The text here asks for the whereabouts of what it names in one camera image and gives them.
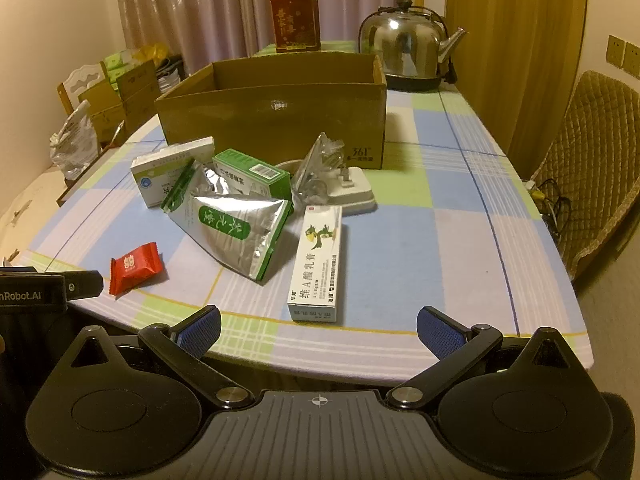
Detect stainless steel kettle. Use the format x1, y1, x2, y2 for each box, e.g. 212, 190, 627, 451
359, 0, 471, 92

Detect beige curtain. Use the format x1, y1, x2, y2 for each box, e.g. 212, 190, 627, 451
112, 0, 413, 61

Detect white ointment box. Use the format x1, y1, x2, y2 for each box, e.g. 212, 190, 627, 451
287, 205, 344, 324

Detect yellow plastic bag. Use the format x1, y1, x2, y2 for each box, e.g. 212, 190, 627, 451
131, 42, 171, 70

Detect wall switch plate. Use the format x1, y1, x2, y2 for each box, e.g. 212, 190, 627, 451
606, 35, 640, 74

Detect red candy packet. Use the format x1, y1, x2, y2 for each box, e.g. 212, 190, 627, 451
109, 242, 166, 300

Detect silver foil pouch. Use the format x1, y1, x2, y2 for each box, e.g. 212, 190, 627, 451
161, 159, 294, 284

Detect wooden door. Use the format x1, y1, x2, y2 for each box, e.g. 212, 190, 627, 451
445, 0, 590, 156

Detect white power adapter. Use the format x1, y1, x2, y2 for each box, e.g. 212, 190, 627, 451
277, 157, 377, 217

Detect red gift box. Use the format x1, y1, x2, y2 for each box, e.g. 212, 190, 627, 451
269, 0, 321, 54

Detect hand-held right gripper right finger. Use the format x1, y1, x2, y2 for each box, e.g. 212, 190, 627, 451
386, 306, 576, 411

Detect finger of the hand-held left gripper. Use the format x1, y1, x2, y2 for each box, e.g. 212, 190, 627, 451
64, 270, 105, 303

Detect crumpled white plastic bag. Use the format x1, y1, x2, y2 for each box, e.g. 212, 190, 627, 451
48, 100, 97, 181

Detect clear plastic package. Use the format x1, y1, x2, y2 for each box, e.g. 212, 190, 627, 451
291, 132, 347, 206

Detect wicker chair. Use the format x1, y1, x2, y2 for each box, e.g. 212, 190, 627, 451
530, 70, 640, 282

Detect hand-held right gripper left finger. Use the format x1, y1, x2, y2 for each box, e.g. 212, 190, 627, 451
65, 305, 253, 411

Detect large cardboard box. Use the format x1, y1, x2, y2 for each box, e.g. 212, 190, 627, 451
155, 54, 388, 169

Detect small cardboard box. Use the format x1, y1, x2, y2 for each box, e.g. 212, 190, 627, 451
77, 60, 162, 144

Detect stack of green boxes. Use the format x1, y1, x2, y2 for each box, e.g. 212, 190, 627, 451
101, 49, 139, 92

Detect white green medicine box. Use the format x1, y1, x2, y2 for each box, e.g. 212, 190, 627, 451
131, 136, 216, 209

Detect green spray box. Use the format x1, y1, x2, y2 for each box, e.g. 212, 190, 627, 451
212, 148, 292, 202

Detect tangled cables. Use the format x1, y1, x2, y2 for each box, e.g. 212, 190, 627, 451
527, 177, 572, 235

